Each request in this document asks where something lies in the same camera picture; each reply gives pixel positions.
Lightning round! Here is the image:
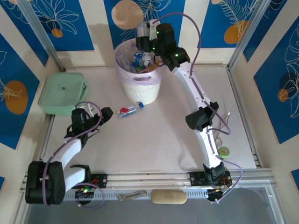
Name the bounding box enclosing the blue label bottle blue cap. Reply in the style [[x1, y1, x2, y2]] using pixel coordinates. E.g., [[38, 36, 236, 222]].
[[132, 52, 145, 69]]

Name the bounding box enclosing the clear bottle with red pieces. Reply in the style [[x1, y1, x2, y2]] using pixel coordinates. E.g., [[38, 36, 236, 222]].
[[117, 102, 145, 119]]

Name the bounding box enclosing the red label bottle white cap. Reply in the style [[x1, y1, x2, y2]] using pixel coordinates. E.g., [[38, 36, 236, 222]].
[[146, 62, 162, 72]]

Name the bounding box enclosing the crushed clear plastic bottle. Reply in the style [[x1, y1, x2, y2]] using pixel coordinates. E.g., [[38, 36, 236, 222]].
[[116, 52, 134, 71]]

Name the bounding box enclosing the pink plastic bin liner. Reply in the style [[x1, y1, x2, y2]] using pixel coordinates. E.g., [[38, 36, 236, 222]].
[[114, 40, 165, 86]]

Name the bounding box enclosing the white waste bin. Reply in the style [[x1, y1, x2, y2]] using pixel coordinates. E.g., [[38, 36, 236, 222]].
[[114, 40, 165, 105]]

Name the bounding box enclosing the mint green lunch box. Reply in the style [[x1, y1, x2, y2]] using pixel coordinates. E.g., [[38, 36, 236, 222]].
[[38, 72, 89, 116]]

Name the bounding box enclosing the black controller board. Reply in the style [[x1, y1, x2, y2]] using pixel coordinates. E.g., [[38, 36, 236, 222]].
[[74, 186, 96, 199], [206, 186, 234, 204]]

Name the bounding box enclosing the beige oval pad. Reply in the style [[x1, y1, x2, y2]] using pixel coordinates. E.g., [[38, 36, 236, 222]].
[[150, 189, 188, 205]]

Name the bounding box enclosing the green tape roll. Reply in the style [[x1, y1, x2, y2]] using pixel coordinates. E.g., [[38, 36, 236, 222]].
[[218, 146, 231, 160]]

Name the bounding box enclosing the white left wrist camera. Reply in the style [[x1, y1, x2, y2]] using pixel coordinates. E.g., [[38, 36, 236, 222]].
[[82, 102, 97, 117]]

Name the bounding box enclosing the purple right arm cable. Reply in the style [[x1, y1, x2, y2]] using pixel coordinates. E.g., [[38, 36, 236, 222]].
[[154, 12, 245, 204]]

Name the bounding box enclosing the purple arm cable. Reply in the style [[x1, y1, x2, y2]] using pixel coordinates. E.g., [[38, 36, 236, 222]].
[[154, 12, 245, 204], [43, 101, 105, 209]]

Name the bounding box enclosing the aluminium side rail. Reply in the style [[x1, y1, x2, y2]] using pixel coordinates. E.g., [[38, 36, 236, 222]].
[[226, 66, 264, 169], [35, 114, 57, 173]]

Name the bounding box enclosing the aluminium back rail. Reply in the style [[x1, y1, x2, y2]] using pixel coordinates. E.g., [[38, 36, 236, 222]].
[[63, 63, 229, 70]]

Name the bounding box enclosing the aluminium front rail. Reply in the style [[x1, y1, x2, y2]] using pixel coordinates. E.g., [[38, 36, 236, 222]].
[[20, 171, 274, 195]]

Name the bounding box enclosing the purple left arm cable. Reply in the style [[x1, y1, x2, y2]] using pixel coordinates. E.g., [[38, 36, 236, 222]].
[[43, 101, 105, 209]]

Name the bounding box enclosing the flat metal bracket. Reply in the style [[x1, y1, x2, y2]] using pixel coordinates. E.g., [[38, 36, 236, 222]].
[[117, 189, 148, 202]]

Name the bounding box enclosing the aluminium frame post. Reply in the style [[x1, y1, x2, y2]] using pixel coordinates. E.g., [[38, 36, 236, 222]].
[[16, 0, 66, 72], [227, 0, 274, 70]]

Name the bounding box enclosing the bent metal wire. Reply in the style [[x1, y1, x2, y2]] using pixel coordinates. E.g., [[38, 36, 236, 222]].
[[214, 111, 232, 150]]

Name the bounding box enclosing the slotted cable duct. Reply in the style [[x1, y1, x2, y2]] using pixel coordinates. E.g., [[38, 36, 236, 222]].
[[63, 189, 211, 202]]

